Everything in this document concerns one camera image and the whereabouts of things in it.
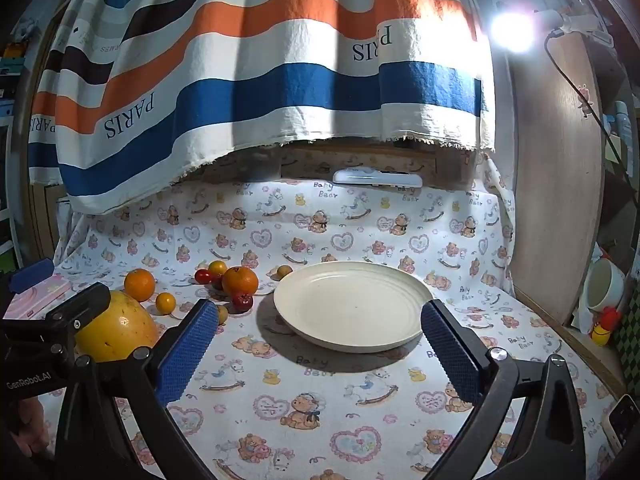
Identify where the striped hanging cloth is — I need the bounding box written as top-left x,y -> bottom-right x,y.
27,0 -> 496,216

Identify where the tangerine with stem dimple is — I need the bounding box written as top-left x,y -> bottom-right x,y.
221,266 -> 259,297

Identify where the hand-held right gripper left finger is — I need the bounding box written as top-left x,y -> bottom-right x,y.
54,298 -> 221,480

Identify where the blue and white bottle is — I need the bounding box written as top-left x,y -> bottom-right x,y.
612,100 -> 636,161

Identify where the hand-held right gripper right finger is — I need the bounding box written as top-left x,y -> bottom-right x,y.
420,299 -> 587,480

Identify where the bright clip lamp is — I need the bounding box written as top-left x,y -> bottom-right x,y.
487,7 -> 613,56

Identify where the white mug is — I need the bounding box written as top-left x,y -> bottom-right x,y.
582,256 -> 626,313

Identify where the clear plastic box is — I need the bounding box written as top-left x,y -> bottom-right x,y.
215,147 -> 281,183
437,150 -> 483,191

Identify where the black lamp cable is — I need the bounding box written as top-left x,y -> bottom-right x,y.
545,27 -> 640,196

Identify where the red and yellow toy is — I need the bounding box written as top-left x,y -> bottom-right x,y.
589,306 -> 623,347

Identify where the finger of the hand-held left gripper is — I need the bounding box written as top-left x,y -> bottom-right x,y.
0,282 -> 112,361
0,258 -> 55,297

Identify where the bear print cloth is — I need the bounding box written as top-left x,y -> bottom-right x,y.
50,145 -> 621,480

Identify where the wooden side panel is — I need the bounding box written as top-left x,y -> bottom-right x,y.
492,35 -> 608,326

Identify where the large yellow pomelo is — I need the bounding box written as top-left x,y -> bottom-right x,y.
74,290 -> 160,363

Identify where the smartphone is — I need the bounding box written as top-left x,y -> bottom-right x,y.
600,394 -> 636,458

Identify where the cartoon sticker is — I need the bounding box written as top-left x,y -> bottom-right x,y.
575,84 -> 593,120

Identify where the flat white device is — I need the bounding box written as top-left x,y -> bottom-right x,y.
332,169 -> 424,190

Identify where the pink box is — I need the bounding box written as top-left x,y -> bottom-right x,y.
4,275 -> 72,320

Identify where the cream round plate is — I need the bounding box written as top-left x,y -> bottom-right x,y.
273,261 -> 431,353

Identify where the green checkered cloth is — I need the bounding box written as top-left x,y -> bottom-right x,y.
612,290 -> 640,391

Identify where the smooth round orange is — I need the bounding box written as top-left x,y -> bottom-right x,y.
124,268 -> 157,303

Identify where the person's left hand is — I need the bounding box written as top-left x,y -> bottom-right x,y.
10,395 -> 52,457

